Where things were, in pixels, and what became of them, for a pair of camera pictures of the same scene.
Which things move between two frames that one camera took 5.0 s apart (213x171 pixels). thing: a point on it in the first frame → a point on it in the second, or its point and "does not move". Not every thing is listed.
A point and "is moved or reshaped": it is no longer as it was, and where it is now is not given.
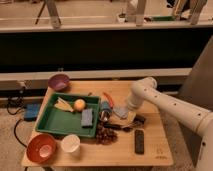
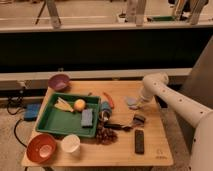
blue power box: (32, 111) does not move
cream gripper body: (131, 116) → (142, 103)
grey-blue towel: (121, 111) is moved or reshaped
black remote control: (139, 142) does not move
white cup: (70, 143) does not move
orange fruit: (79, 105) does not move
